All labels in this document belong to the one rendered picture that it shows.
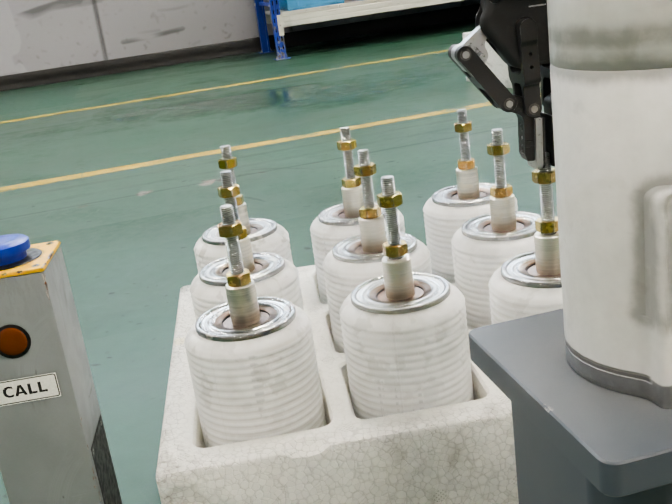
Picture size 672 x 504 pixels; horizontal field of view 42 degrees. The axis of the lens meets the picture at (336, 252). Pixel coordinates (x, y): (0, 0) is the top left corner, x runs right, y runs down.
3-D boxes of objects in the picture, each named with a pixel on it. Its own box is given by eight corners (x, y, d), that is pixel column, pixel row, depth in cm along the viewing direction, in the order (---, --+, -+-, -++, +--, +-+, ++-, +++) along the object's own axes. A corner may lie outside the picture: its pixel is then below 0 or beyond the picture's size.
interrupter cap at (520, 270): (484, 270, 70) (483, 262, 70) (567, 250, 72) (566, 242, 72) (532, 300, 63) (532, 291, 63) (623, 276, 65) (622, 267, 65)
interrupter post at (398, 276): (387, 292, 68) (382, 252, 67) (418, 291, 68) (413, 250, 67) (383, 304, 66) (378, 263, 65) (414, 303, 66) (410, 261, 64)
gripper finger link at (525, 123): (532, 87, 64) (534, 155, 65) (492, 92, 63) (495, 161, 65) (539, 89, 62) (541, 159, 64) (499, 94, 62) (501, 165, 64)
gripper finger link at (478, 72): (454, 39, 63) (514, 91, 64) (438, 60, 63) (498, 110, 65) (465, 42, 60) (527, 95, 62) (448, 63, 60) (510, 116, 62)
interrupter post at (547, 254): (529, 272, 68) (526, 232, 67) (556, 265, 69) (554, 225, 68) (545, 281, 66) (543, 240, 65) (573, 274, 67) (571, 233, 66)
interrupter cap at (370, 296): (360, 282, 71) (359, 274, 71) (453, 277, 70) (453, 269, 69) (343, 320, 64) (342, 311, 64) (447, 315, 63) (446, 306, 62)
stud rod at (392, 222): (398, 270, 67) (387, 174, 65) (407, 272, 66) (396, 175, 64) (388, 274, 66) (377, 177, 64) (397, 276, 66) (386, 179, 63)
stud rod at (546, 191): (557, 247, 67) (551, 151, 65) (556, 251, 66) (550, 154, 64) (543, 247, 68) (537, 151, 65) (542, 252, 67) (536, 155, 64)
